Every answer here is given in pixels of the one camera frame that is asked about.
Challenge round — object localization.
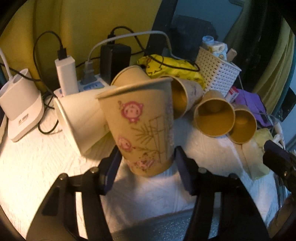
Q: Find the white power strip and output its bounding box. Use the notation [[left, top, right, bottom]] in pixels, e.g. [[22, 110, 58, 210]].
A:
[[53, 74, 110, 98]]

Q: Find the white perforated basket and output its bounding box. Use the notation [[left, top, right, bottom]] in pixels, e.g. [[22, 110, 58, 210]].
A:
[[196, 47, 241, 97]]

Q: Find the white paper cup lying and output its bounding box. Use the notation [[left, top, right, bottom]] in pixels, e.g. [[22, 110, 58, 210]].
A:
[[54, 86, 115, 156]]

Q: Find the yellow snack bag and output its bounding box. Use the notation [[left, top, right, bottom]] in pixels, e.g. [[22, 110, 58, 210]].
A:
[[137, 54, 206, 89]]

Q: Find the yellow tissue pack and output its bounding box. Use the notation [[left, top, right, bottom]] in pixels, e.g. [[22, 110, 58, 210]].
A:
[[242, 128, 273, 180]]

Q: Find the white power adapter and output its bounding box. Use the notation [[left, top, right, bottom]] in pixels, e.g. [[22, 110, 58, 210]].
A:
[[55, 55, 79, 96]]

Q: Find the yellow curtain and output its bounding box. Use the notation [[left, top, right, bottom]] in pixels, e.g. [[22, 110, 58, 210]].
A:
[[1, 1, 161, 90]]

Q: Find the black power adapter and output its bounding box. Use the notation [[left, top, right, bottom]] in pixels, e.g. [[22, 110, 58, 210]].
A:
[[100, 44, 132, 85]]

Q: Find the grey plug with white cable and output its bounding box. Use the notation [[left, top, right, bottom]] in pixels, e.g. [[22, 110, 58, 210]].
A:
[[82, 30, 181, 83]]

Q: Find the white desk lamp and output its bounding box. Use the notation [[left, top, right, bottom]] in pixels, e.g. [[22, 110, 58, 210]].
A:
[[1, 52, 44, 142]]

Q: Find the black cable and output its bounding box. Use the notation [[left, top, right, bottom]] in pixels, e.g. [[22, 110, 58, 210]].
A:
[[33, 31, 68, 135]]

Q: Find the purple cloth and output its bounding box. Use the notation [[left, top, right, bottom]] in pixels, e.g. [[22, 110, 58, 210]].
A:
[[234, 89, 272, 128]]

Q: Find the brown paper cup lying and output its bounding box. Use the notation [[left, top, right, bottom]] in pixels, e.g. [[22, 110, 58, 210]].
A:
[[161, 75, 203, 121], [111, 65, 151, 87], [227, 104, 257, 145], [194, 90, 235, 137]]

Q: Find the patterned brown paper cup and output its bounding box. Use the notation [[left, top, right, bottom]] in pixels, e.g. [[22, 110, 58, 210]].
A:
[[96, 77, 174, 177]]

